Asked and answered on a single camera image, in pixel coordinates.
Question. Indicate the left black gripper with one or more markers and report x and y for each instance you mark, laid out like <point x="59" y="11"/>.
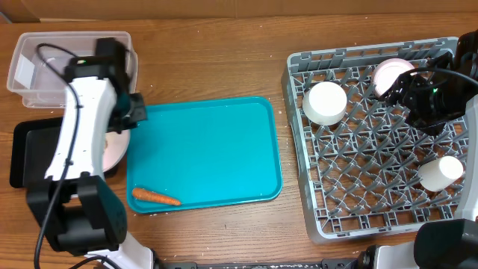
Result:
<point x="140" y="115"/>

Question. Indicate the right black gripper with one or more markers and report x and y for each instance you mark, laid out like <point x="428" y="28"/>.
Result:
<point x="407" y="94"/>

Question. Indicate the white plate with food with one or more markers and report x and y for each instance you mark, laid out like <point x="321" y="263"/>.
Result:
<point x="115" y="147"/>

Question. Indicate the pink rimmed bowl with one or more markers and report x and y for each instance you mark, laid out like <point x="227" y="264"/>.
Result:
<point x="387" y="72"/>

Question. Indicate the white paper cup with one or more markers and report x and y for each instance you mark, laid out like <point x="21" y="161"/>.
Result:
<point x="440" y="173"/>

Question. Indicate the white bowl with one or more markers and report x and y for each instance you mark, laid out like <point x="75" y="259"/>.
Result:
<point x="325" y="103"/>

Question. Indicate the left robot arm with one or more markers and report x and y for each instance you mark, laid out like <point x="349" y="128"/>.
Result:
<point x="75" y="208"/>

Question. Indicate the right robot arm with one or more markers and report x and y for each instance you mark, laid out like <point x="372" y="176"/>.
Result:
<point x="450" y="243"/>

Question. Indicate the grey dishwasher rack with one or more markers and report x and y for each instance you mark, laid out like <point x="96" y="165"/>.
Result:
<point x="359" y="177"/>

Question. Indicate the orange carrot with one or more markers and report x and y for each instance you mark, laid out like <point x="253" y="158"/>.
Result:
<point x="150" y="196"/>

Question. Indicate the teal serving tray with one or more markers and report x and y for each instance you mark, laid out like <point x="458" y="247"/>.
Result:
<point x="205" y="154"/>

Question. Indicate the clear plastic bin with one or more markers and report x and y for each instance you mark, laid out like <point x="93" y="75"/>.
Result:
<point x="38" y="86"/>

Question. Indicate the black plastic tray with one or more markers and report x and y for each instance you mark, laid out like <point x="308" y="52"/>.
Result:
<point x="34" y="145"/>

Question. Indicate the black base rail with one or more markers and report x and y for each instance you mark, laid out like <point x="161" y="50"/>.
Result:
<point x="324" y="264"/>

